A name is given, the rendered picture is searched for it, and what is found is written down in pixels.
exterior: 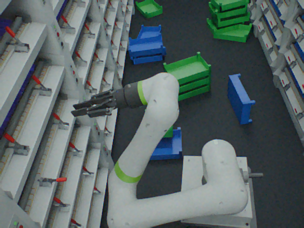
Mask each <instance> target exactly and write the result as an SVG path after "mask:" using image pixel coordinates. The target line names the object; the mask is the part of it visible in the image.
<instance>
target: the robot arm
mask: <svg viewBox="0 0 304 228"><path fill-rule="evenodd" d="M178 93H179V84H178V80H177V79H176V78H175V77H174V76H173V75H172V74H169V73H160V74H157V75H155V76H153V77H151V78H149V79H147V80H142V81H138V82H136V83H132V84H128V85H126V86H125V88H122V89H119V90H116V91H115V90H114V89H113V88H111V89H110V90H107V91H104V92H101V93H99V94H94V95H92V96H91V99H89V100H87V101H84V102H82V103H78V104H74V105H72V106H73V107H74V109H75V110H72V111H71V114H72V116H74V117H77V116H84V115H88V116H89V117H90V118H92V117H98V116H111V115H112V113H111V112H112V110H115V109H116V108H121V109H124V108H127V107H131V108H132V109H133V108H136V107H142V106H143V105H147V109H146V111H145V114H144V116H143V119H142V122H141V125H140V126H139V128H138V130H137V133H136V135H135V136H134V137H133V139H132V141H131V142H130V144H129V145H128V146H127V148H126V150H125V151H124V152H123V153H122V155H121V157H120V158H119V159H118V161H117V162H116V164H115V166H114V167H113V169H112V171H111V173H110V175H109V178H108V186H109V208H108V214H107V223H108V227H109V228H150V227H153V226H157V225H163V224H166V223H170V222H174V221H178V220H183V219H192V218H199V217H207V216H219V215H225V216H226V215H234V214H238V213H240V212H241V211H243V210H244V209H245V208H246V206H247V204H248V192H247V188H246V186H245V185H248V184H249V183H248V182H245V181H247V180H248V179H249V178H263V173H262V172H261V173H248V171H243V170H242V168H239V165H238V162H237V158H236V153H235V150H234V148H233V146H232V145H231V144H230V143H229V142H226V141H223V140H212V141H210V142H207V143H206V144H205V146H204V147H203V149H202V153H201V154H202V168H203V176H202V179H201V183H202V185H201V186H199V187H195V188H192V189H189V190H185V191H181V192H177V193H174V194H169V195H162V196H159V197H153V198H146V199H140V200H138V199H136V185H137V184H138V182H139V180H140V179H141V177H142V174H143V173H144V171H145V169H146V167H147V163H148V162H149V159H150V157H151V156H152V153H153V151H154V150H155V148H156V146H157V144H158V143H159V141H160V140H161V139H162V137H163V136H164V135H165V133H166V132H167V131H168V129H169V128H170V127H171V126H172V125H173V124H174V123H175V121H176V120H177V119H178V115H179V107H178ZM98 104H99V105H98ZM94 105H95V106H94ZM92 106H93V107H92Z"/></svg>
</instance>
